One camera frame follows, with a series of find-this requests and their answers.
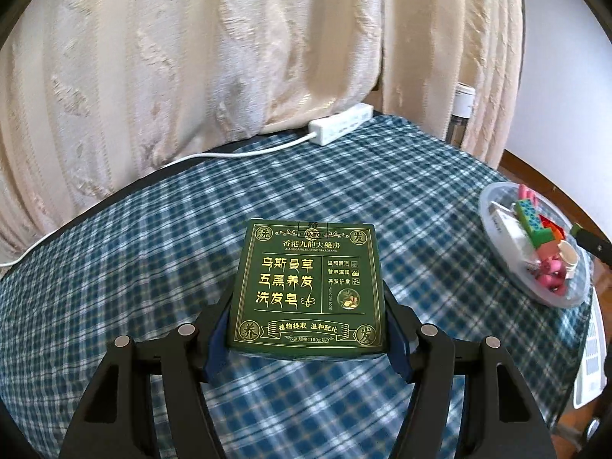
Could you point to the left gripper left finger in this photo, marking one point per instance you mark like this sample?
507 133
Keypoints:
114 418

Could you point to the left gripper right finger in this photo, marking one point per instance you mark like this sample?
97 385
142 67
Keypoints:
500 418

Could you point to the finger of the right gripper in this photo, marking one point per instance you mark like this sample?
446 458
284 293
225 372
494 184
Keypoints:
593 244

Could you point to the white plastic cap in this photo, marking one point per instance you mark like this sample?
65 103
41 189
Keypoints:
568 255

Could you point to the orange toy brick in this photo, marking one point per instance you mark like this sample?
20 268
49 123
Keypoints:
558 233

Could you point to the long pink foam roller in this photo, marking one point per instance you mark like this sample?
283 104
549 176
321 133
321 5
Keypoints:
554 273

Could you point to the green pink brick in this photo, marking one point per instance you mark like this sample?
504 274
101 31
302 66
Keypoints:
544 243

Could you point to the green blue-dotted block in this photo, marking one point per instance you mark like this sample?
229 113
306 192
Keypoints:
528 216

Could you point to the white medicine box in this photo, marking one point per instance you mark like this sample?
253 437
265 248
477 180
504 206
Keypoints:
512 240

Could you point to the short pink foam roller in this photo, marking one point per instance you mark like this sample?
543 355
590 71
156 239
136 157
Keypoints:
526 193

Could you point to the dark green printed box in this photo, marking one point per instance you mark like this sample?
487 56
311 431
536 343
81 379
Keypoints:
308 290

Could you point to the red toy brick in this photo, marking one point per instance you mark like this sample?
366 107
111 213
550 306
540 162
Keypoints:
547 223

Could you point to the clear plastic bowl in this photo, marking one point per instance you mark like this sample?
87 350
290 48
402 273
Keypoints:
523 276

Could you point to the white slatted appliance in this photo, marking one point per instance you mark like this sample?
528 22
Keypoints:
591 379

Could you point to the white tower heater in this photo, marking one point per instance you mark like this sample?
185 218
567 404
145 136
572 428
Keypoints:
461 112

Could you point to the cream curtain right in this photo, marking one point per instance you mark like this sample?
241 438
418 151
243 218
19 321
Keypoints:
431 46

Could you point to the white power strip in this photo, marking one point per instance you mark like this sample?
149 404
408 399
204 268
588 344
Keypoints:
326 130

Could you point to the cream patterned curtain left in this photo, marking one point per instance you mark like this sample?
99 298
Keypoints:
96 94

